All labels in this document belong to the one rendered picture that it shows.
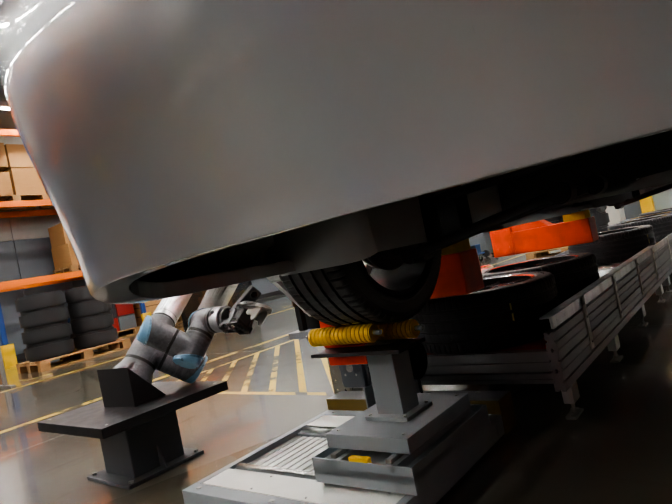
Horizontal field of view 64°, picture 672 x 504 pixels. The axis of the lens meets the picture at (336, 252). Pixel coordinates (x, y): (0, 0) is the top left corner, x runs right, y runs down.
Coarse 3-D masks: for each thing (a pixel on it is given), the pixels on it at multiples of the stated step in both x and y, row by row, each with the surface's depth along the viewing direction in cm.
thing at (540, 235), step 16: (528, 224) 378; (544, 224) 372; (560, 224) 364; (576, 224) 357; (592, 224) 358; (512, 240) 385; (528, 240) 378; (544, 240) 371; (560, 240) 365; (576, 240) 359; (592, 240) 353
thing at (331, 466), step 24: (480, 408) 180; (456, 432) 164; (480, 432) 176; (336, 456) 161; (360, 456) 156; (384, 456) 161; (408, 456) 152; (432, 456) 152; (456, 456) 162; (336, 480) 161; (360, 480) 155; (384, 480) 150; (408, 480) 145; (432, 480) 150
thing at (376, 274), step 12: (360, 264) 152; (408, 264) 185; (420, 264) 181; (372, 276) 192; (384, 276) 188; (396, 276) 184; (408, 276) 180; (420, 276) 176; (384, 288) 159; (396, 288) 174; (408, 288) 169
